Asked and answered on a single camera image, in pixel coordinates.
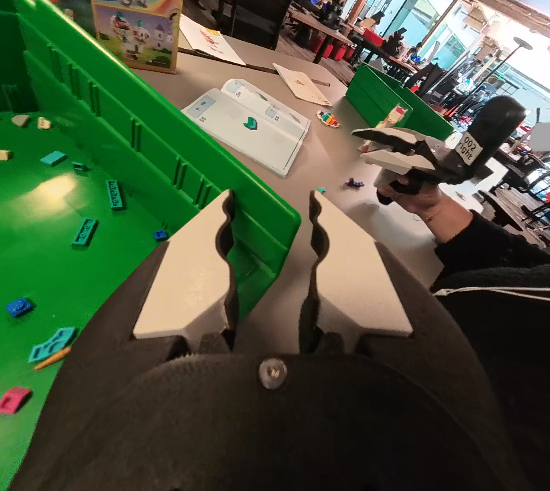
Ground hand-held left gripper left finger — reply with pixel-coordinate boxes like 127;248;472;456
131;189;240;351

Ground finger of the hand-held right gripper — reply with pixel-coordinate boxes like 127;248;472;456
351;127;427;154
358;149;437;176

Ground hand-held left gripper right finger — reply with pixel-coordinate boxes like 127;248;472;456
298;190;415;354

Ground lego pieces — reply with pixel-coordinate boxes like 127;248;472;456
0;113;169;415

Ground green plastic bin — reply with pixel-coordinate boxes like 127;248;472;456
346;62;455;144
0;0;302;472

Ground pale blue instruction booklet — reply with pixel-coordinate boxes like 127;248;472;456
181;78;311;178

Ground person's right forearm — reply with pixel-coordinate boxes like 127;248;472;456
423;199;550;285

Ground yellow lego box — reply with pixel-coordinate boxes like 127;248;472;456
0;0;188;74

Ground person's right hand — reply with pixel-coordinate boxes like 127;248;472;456
377;182;449;227

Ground white booklet yellow figure print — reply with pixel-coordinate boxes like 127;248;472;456
273;63;333;107

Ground person's black sweater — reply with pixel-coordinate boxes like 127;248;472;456
432;263;550;491

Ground white booklet orange figure print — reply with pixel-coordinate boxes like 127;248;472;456
178;14;246;66

